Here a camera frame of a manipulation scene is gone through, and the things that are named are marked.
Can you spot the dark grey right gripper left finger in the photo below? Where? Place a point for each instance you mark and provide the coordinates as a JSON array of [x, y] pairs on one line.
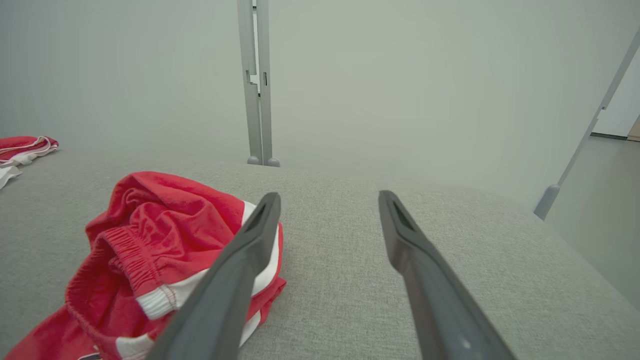
[[225, 300]]

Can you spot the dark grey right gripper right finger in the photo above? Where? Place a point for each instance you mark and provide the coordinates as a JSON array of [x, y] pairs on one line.
[[440, 310]]

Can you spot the red shorts white trim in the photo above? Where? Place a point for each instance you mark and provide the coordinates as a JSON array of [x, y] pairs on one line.
[[165, 220]]

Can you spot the red jersey striped white trim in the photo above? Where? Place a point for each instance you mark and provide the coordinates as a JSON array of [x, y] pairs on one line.
[[20, 145]]

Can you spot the brown wooden panel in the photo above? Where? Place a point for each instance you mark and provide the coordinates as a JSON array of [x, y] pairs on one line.
[[634, 131]]

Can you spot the slim grey support post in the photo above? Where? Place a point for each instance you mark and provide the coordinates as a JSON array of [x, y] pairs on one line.
[[546, 202]]

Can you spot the grey partition post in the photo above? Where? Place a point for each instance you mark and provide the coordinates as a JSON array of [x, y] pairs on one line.
[[245, 40], [263, 40]]

